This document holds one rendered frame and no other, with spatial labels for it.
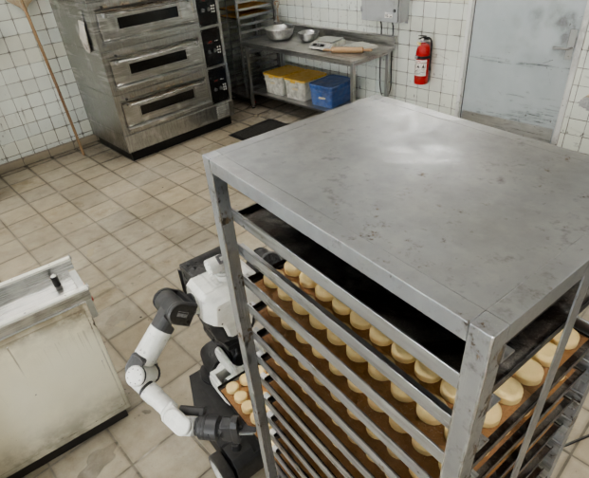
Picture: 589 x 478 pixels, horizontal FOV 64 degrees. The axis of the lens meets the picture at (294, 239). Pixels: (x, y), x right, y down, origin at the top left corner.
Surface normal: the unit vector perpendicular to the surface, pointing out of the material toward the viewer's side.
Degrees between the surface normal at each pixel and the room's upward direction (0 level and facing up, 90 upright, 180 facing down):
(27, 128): 90
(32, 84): 90
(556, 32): 90
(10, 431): 90
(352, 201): 0
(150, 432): 0
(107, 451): 0
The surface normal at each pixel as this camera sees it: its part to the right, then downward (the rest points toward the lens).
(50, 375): 0.60, 0.42
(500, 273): -0.07, -0.82
